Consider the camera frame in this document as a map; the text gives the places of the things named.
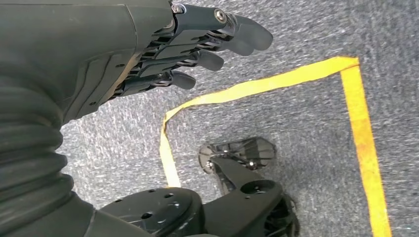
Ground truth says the black left robot foot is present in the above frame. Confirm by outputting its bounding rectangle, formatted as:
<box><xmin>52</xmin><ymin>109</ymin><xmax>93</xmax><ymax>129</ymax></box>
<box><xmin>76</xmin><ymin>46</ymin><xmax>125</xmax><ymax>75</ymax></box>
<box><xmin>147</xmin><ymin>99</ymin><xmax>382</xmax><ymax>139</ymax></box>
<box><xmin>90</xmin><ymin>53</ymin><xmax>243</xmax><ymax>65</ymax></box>
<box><xmin>198</xmin><ymin>136</ymin><xmax>277</xmax><ymax>171</ymax></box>

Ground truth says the yellow floor tape square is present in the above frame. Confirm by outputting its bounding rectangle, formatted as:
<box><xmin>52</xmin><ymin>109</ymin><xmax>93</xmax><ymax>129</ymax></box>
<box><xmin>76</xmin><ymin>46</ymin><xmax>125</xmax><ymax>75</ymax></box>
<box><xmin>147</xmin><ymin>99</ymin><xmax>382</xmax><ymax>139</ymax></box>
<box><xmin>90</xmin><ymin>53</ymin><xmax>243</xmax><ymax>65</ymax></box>
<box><xmin>159</xmin><ymin>56</ymin><xmax>393</xmax><ymax>237</ymax></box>

